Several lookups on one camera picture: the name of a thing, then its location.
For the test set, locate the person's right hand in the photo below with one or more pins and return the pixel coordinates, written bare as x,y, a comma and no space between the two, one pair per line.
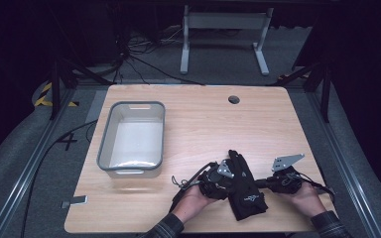
306,200

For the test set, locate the grey tape piece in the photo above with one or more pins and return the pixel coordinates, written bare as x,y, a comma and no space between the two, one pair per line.
78,200

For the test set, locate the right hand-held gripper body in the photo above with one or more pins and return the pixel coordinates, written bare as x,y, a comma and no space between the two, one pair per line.
286,180

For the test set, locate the person's left hand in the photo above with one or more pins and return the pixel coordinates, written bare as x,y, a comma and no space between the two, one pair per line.
190,203

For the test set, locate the yellow black hazard tape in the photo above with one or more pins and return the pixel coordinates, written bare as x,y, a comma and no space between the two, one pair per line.
44,99

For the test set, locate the white plastic bin grey rim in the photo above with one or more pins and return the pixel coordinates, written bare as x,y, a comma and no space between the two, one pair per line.
134,139

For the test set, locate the aluminium floor rail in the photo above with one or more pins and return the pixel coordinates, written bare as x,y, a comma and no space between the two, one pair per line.
344,158
29,168

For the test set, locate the white metal stand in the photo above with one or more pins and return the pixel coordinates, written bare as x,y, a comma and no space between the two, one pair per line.
225,21

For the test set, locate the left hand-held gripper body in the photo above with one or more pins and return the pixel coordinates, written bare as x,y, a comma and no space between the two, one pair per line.
216,183

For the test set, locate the black metal stand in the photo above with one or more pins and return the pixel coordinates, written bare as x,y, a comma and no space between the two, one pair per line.
55,89
325,92

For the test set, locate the black glove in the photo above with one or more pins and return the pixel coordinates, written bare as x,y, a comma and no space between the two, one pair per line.
246,191

